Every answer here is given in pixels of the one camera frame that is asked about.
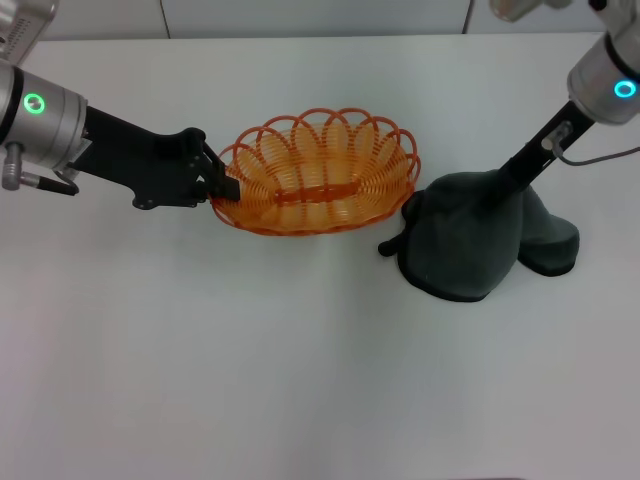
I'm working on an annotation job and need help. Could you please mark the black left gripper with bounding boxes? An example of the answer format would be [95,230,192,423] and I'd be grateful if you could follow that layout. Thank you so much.
[69,107,241,211]

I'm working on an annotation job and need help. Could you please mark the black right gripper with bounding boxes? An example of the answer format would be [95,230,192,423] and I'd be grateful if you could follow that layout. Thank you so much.
[487,99,594,209]

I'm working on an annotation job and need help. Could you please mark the dark grey towel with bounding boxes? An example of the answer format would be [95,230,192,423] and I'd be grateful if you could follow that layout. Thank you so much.
[377,169,581,303]

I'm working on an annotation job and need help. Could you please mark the orange woven plastic basket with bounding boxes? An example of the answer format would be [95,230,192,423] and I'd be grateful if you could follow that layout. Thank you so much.
[209,106,420,236]

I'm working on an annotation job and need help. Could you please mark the right arm cable with plug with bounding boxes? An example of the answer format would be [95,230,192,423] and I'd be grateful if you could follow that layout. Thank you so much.
[542,119,640,166]

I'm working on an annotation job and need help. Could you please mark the left arm cable with connector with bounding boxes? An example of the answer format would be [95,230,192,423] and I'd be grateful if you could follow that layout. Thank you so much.
[0,142,81,197]

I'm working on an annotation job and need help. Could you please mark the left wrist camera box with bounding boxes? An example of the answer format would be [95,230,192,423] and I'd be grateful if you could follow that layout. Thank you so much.
[0,0,60,66]

